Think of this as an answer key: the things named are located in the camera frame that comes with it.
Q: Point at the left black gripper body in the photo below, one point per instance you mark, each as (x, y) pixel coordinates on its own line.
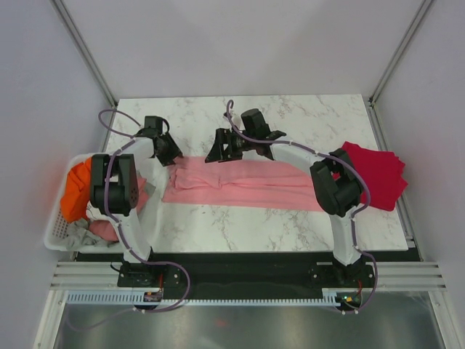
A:
(169, 150)

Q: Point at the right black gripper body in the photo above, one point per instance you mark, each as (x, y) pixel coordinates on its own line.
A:
(240, 145)

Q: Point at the light pink t-shirt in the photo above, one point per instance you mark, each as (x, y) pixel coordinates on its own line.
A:
(246, 183)

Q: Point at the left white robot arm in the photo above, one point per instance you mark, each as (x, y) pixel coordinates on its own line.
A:
(114, 195)

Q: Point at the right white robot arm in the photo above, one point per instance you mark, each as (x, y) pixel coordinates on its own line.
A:
(338, 187)

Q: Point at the white printed t-shirt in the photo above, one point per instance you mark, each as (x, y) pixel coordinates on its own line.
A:
(94, 214)

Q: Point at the dusty rose t-shirt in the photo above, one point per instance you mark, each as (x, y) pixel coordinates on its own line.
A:
(105, 230)

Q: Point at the orange t-shirt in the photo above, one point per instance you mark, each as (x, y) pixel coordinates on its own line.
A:
(77, 192)

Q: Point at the white plastic laundry basket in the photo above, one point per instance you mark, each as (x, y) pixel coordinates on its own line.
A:
(56, 229)

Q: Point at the folded red t-shirt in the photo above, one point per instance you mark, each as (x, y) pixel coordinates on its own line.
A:
(382, 172)

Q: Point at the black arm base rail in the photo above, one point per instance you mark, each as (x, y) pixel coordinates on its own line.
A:
(264, 275)

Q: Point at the left aluminium frame post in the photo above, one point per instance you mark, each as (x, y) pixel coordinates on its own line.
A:
(78, 40)

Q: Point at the aluminium frame post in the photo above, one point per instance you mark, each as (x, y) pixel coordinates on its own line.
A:
(78, 40)
(401, 49)

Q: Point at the white slotted cable duct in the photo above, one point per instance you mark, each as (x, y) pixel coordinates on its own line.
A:
(141, 298)

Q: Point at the right aluminium frame post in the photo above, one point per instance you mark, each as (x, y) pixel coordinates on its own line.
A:
(401, 49)

